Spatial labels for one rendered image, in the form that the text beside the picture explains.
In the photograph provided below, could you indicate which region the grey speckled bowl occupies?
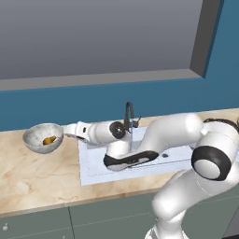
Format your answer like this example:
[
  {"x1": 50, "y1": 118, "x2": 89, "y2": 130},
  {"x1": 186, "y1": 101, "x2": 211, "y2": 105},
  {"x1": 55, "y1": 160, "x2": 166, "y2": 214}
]
[{"x1": 21, "y1": 122, "x2": 65, "y2": 155}]

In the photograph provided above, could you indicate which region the black sink faucet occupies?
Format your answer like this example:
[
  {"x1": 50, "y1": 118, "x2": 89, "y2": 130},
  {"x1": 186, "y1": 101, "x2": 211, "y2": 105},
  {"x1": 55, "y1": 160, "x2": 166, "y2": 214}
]
[{"x1": 123, "y1": 101, "x2": 143, "y2": 133}]

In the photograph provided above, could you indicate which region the white sink basin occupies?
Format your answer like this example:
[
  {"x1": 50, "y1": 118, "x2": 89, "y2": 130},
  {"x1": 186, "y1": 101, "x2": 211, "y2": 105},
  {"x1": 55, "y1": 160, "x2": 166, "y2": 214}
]
[{"x1": 77, "y1": 125, "x2": 201, "y2": 187}]

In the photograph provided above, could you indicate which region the grey window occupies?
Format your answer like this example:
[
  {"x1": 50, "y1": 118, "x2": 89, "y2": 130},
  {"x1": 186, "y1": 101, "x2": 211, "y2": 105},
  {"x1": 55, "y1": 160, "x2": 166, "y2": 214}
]
[{"x1": 0, "y1": 0, "x2": 225, "y2": 91}]

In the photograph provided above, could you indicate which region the yellow pear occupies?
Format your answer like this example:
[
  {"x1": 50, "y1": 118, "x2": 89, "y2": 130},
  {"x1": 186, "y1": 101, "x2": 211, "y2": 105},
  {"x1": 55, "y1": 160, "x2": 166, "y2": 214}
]
[{"x1": 42, "y1": 135, "x2": 58, "y2": 147}]

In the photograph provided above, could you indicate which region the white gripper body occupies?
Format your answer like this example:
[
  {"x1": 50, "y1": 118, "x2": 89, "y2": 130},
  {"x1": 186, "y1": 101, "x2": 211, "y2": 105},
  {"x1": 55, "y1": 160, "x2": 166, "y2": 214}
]
[{"x1": 63, "y1": 122, "x2": 79, "y2": 138}]

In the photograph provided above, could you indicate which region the grey-green cupboard front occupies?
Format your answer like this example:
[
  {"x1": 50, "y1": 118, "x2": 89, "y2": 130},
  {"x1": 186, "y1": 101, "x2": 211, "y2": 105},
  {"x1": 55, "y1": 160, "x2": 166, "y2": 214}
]
[
  {"x1": 0, "y1": 206, "x2": 75, "y2": 239},
  {"x1": 68, "y1": 191, "x2": 159, "y2": 239},
  {"x1": 182, "y1": 186, "x2": 239, "y2": 239}
]

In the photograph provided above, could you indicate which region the water stream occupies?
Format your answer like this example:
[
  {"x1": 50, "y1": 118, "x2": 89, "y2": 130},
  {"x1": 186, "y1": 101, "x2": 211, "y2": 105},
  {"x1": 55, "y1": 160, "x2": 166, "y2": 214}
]
[{"x1": 128, "y1": 118, "x2": 134, "y2": 151}]

